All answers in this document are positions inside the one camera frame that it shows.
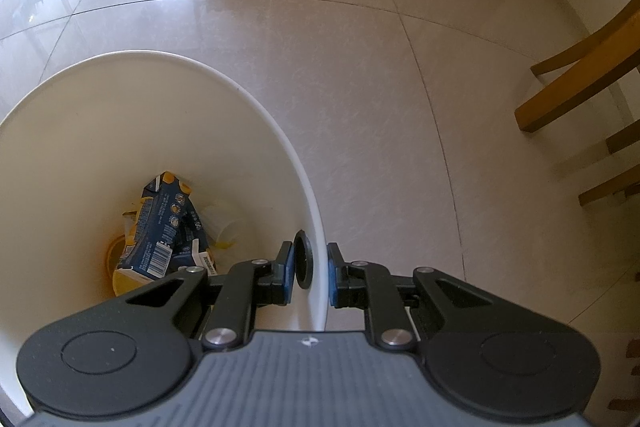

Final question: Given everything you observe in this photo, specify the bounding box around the wooden chair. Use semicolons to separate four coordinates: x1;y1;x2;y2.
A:
515;2;640;208

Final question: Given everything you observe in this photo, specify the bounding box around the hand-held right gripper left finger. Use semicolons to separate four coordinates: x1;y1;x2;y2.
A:
125;241;297;351

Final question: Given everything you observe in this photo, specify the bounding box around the white plastic bin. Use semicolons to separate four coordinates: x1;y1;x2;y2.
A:
0;50;329;419

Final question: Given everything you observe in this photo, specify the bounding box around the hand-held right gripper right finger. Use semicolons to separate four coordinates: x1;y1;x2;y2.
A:
326;243;502;351

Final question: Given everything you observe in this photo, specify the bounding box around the blue drink carton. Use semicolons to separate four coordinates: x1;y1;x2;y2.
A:
112;170;219;299

